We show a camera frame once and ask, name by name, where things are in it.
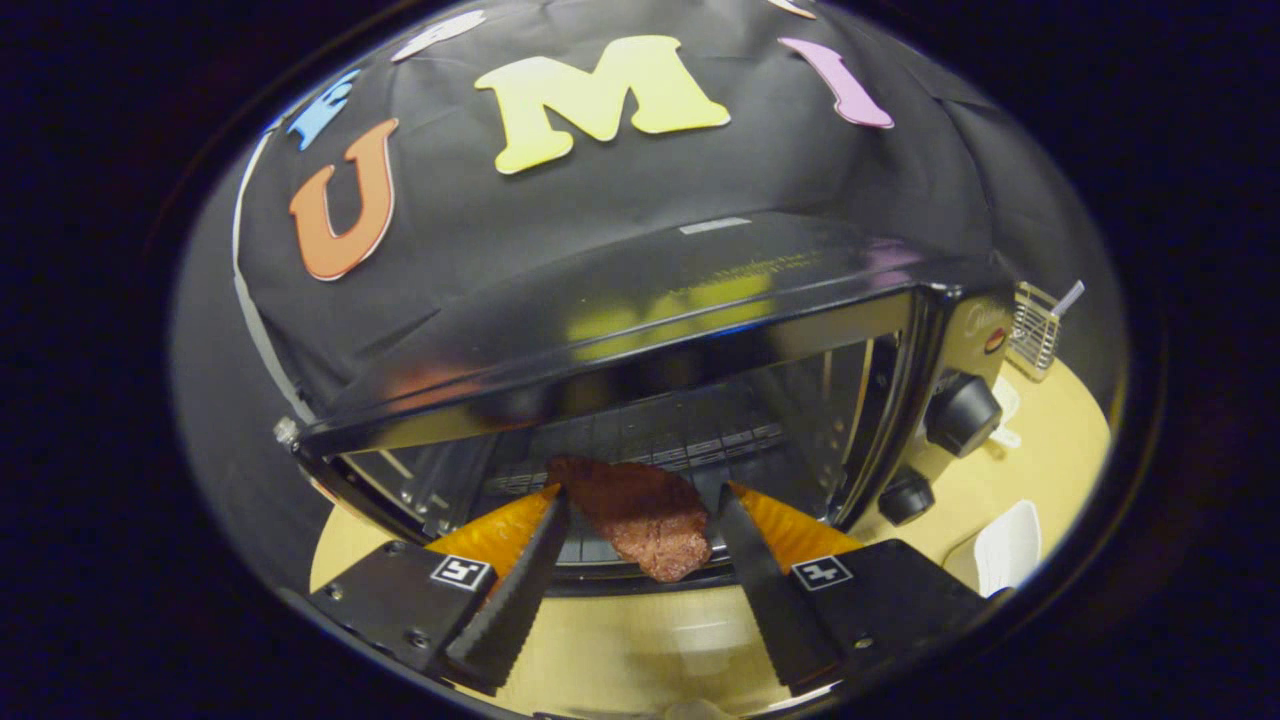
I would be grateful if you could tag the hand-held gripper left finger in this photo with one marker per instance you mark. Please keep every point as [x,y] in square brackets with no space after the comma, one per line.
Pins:
[515,600]

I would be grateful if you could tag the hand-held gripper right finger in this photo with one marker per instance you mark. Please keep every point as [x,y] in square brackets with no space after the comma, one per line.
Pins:
[770,600]

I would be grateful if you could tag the brown meat piece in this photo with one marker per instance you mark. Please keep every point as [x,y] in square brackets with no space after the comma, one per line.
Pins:
[640,510]

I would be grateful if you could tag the black toaster oven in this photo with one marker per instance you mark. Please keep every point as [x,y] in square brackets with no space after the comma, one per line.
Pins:
[640,320]

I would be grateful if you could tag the white rectangular plate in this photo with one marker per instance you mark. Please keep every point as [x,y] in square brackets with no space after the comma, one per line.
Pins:
[1008,550]

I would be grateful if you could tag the divided white grain dish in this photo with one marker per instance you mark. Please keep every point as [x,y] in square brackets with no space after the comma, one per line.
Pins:
[1006,410]

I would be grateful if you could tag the white spoon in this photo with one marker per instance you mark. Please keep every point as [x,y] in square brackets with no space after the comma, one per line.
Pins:
[1068,298]

